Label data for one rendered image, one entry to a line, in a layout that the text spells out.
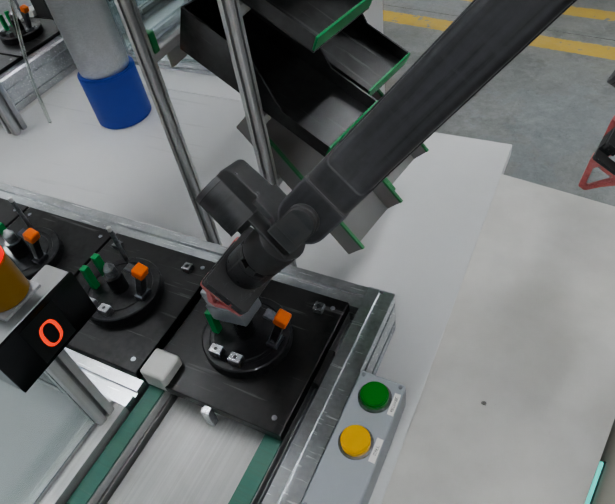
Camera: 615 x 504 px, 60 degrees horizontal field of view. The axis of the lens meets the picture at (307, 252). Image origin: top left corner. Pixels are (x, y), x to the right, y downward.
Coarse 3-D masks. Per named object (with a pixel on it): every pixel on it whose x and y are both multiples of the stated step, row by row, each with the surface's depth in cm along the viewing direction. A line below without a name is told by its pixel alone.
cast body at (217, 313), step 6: (204, 294) 74; (258, 300) 76; (210, 306) 76; (252, 306) 75; (258, 306) 76; (210, 312) 77; (216, 312) 76; (222, 312) 75; (228, 312) 74; (246, 312) 74; (252, 312) 75; (216, 318) 78; (222, 318) 77; (228, 318) 76; (234, 318) 75; (240, 318) 74; (246, 318) 74; (240, 324) 75; (246, 324) 75
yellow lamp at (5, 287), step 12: (0, 264) 52; (12, 264) 54; (0, 276) 52; (12, 276) 53; (24, 276) 56; (0, 288) 52; (12, 288) 54; (24, 288) 55; (0, 300) 53; (12, 300) 54; (0, 312) 54
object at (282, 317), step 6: (270, 312) 74; (282, 312) 73; (288, 312) 74; (270, 318) 74; (276, 318) 73; (282, 318) 73; (288, 318) 73; (276, 324) 74; (282, 324) 73; (276, 330) 76; (270, 336) 78; (276, 336) 77; (276, 342) 79
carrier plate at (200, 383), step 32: (288, 288) 89; (192, 320) 87; (320, 320) 84; (192, 352) 83; (288, 352) 81; (320, 352) 80; (192, 384) 79; (224, 384) 78; (256, 384) 78; (288, 384) 77; (224, 416) 77; (256, 416) 74; (288, 416) 74
